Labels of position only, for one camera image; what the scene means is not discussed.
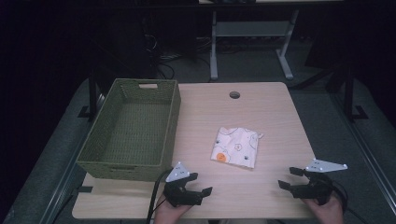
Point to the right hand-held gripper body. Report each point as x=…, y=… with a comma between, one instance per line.
x=316, y=189

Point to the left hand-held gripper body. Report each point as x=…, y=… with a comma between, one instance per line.
x=182, y=195

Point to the person's left hand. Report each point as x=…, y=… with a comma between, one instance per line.
x=168, y=215

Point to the person's right hand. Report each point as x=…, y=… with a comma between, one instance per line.
x=327, y=214

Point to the folded white patterned cloth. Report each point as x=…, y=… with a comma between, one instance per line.
x=236, y=147

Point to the green woven basket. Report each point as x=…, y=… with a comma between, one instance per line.
x=137, y=130

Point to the black metal stand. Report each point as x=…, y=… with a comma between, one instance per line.
x=349, y=93
x=92, y=93

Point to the black tape strip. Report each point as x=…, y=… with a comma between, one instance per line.
x=85, y=189

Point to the white metal desk frame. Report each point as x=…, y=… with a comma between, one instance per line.
x=252, y=28

